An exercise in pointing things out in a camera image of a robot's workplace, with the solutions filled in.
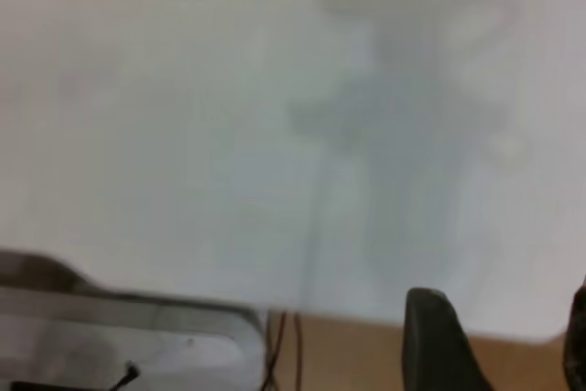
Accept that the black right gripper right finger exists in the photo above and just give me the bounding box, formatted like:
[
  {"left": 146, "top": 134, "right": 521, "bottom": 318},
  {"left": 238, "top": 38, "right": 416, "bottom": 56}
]
[{"left": 562, "top": 274, "right": 586, "bottom": 391}]

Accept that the black plug cable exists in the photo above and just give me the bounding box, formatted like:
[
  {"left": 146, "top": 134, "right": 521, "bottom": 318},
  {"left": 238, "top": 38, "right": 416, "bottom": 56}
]
[{"left": 115, "top": 361, "right": 141, "bottom": 390}]

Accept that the grey metal stand base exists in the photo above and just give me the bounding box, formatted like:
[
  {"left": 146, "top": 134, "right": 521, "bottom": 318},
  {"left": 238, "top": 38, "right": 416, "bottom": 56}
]
[{"left": 0, "top": 248, "right": 271, "bottom": 391}]

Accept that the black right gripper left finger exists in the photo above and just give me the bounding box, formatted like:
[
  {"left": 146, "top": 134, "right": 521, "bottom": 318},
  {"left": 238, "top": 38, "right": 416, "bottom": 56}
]
[{"left": 401, "top": 288, "right": 494, "bottom": 391}]

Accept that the thin dark hanging cable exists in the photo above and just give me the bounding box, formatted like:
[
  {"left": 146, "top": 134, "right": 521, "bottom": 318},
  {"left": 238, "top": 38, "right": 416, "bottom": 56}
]
[{"left": 261, "top": 310, "right": 288, "bottom": 391}]

